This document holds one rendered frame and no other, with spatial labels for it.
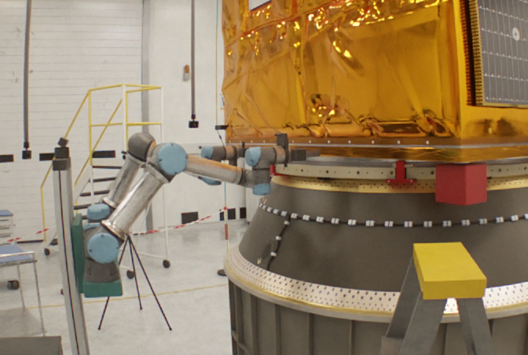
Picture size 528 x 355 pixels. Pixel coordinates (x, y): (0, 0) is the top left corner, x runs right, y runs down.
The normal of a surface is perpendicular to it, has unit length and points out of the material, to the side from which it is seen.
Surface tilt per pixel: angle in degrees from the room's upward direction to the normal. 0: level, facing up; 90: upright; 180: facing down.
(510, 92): 90
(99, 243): 96
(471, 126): 95
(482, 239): 62
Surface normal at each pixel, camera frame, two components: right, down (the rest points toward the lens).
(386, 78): -0.88, 0.04
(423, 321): -0.21, -0.02
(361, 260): -0.45, -0.43
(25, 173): 0.50, 0.02
